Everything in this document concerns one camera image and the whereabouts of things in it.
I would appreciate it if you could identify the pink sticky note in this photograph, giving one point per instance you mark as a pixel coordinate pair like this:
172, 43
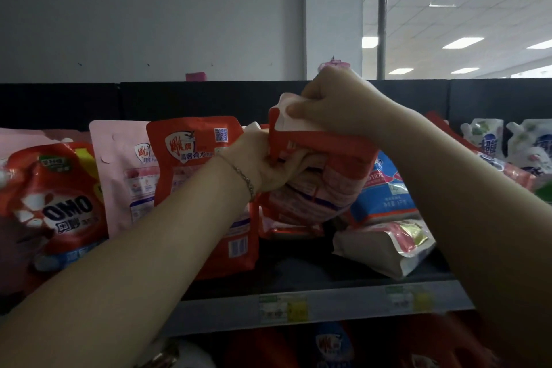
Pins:
196, 76

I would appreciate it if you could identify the pink bagged item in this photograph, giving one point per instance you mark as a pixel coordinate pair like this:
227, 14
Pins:
341, 63

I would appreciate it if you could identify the person's left forearm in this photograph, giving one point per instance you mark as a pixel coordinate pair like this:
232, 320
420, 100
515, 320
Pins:
108, 277

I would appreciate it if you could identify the ceiling light panel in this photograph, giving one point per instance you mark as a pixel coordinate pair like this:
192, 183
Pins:
369, 42
401, 71
465, 70
463, 43
541, 44

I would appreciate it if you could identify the dark metal shelf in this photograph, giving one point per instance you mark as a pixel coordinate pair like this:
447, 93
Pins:
194, 100

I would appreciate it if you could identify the person's left hand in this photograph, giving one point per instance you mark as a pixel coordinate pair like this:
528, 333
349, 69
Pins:
258, 160

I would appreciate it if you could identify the grey vertical pole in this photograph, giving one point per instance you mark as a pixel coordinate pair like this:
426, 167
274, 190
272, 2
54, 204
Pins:
383, 5

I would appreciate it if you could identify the person's right forearm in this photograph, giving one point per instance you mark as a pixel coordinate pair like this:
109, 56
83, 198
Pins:
474, 217

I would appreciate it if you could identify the blue Diao detergent pouch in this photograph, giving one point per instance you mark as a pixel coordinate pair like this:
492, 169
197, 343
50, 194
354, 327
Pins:
384, 199

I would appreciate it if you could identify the person's right hand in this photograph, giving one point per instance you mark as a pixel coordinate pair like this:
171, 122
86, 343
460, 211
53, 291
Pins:
345, 104

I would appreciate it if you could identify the group of Chaoneng floral pouches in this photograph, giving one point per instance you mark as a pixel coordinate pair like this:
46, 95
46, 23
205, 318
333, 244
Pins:
388, 247

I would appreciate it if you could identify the yellow price label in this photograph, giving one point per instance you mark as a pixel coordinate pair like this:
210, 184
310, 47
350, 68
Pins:
422, 298
297, 309

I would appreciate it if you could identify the white detergent jug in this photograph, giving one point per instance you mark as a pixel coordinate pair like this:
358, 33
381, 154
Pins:
189, 357

